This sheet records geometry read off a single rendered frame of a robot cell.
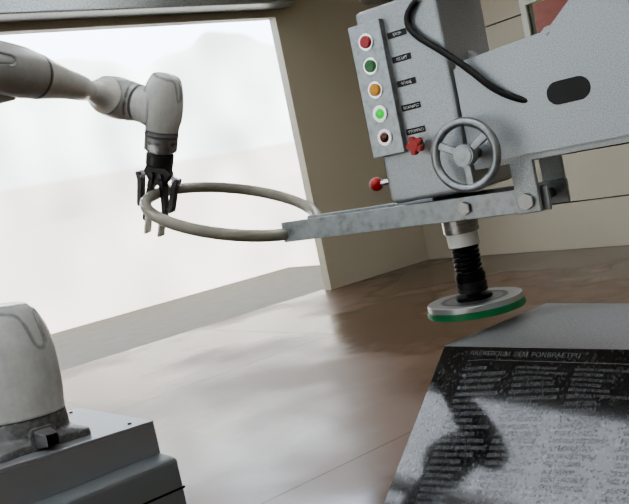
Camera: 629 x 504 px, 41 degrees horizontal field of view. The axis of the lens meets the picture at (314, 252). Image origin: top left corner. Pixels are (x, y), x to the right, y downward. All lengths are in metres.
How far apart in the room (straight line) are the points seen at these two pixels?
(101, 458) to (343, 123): 8.46
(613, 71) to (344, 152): 8.27
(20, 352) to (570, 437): 0.98
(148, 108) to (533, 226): 7.46
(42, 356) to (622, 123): 1.15
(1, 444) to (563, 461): 0.99
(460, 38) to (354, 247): 8.02
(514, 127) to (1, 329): 1.05
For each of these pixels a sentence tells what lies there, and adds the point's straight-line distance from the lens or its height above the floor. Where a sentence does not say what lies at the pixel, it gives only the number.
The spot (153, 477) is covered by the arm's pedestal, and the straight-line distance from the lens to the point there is 1.62.
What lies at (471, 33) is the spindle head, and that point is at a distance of 1.88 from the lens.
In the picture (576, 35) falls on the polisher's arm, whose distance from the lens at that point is 1.67.
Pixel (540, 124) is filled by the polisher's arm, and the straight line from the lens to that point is 1.69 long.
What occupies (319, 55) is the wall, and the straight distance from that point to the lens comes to 9.86.
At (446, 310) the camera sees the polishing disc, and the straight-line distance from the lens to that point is 1.83.
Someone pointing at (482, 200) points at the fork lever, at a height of 1.14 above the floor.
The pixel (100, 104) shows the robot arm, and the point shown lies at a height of 1.56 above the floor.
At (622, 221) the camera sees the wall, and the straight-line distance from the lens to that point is 8.81.
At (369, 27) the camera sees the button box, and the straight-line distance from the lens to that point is 1.83.
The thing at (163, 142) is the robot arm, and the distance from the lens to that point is 2.29.
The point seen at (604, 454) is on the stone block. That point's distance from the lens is 1.45.
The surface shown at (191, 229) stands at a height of 1.20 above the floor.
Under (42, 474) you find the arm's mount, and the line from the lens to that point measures 1.61.
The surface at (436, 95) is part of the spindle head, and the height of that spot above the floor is 1.37.
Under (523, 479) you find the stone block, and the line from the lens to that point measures 1.51.
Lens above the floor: 1.25
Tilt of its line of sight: 5 degrees down
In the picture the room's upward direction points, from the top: 12 degrees counter-clockwise
